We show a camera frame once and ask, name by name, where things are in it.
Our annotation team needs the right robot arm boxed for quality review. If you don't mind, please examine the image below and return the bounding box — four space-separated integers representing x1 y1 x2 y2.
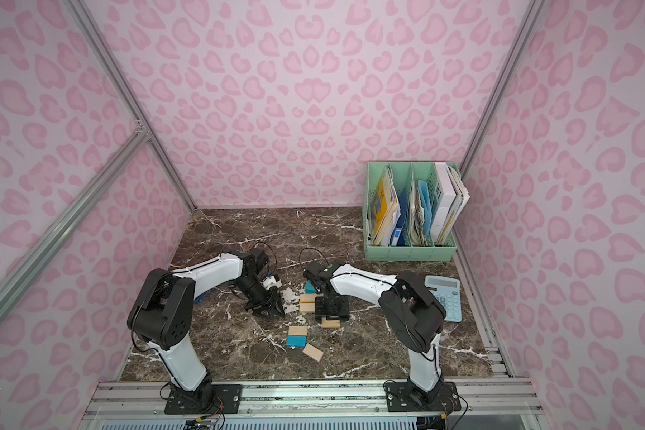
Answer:
303 262 447 394

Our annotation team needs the yellow book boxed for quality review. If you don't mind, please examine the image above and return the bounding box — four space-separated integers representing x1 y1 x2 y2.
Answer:
368 165 401 247

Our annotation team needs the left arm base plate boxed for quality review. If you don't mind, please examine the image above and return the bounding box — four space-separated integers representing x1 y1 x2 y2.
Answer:
164 383 243 416

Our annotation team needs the green file organizer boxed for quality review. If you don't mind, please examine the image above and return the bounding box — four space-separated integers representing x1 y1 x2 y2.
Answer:
363 161 469 262

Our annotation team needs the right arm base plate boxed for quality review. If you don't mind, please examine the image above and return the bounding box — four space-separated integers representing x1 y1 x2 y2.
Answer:
383 380 462 415

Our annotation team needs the white book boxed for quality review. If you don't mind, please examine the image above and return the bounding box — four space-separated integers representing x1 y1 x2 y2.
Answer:
430 162 470 245

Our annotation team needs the wooden block bottom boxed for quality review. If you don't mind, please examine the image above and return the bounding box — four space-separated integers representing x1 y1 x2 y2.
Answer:
303 344 324 362

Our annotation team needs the grey calculator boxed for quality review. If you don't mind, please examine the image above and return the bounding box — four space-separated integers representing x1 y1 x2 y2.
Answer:
425 275 462 324

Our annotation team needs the wooden block top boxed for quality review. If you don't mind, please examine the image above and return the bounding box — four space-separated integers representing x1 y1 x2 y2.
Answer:
299 294 317 303

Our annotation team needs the blue folder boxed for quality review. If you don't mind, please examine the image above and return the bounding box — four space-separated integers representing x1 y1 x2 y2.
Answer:
417 180 433 238

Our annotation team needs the teal rectangular block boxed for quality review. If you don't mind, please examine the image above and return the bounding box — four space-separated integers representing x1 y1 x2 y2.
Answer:
286 335 306 348

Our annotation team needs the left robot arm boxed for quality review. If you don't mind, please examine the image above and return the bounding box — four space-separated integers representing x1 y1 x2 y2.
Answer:
127 248 285 394

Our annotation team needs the aluminium front rail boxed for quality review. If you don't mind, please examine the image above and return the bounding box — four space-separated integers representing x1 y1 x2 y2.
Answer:
83 378 543 421

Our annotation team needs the wooden block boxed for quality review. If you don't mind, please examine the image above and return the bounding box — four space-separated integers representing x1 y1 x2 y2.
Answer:
303 344 324 362
288 326 308 337
299 302 315 314
320 318 340 329
299 294 317 303

